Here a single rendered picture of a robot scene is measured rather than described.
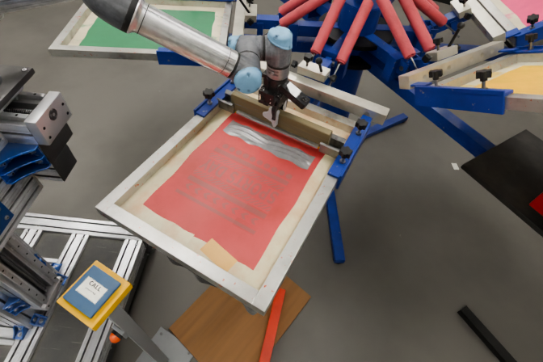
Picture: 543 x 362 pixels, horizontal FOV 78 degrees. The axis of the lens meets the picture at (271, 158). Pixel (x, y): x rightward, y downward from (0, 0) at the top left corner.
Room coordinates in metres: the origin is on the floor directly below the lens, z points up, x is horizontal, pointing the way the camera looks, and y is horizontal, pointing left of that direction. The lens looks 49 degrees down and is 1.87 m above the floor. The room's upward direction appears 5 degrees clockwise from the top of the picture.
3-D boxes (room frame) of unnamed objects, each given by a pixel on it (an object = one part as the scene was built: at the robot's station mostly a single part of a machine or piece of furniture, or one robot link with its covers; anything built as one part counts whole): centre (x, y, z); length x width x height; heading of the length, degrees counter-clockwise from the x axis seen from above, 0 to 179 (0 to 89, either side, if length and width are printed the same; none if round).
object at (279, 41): (0.93, 0.01, 1.31); 0.09 x 0.08 x 0.11; 98
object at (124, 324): (0.27, 0.43, 0.48); 0.22 x 0.22 x 0.96; 64
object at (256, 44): (0.90, 0.10, 1.30); 0.11 x 0.11 x 0.08; 8
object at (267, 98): (0.93, 0.01, 1.15); 0.09 x 0.08 x 0.12; 64
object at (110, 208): (0.73, 0.08, 0.97); 0.79 x 0.58 x 0.04; 154
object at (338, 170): (0.83, -0.28, 0.97); 0.30 x 0.05 x 0.07; 154
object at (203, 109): (1.07, 0.22, 0.97); 0.30 x 0.05 x 0.07; 154
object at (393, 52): (1.68, -0.38, 0.99); 0.82 x 0.79 x 0.12; 154
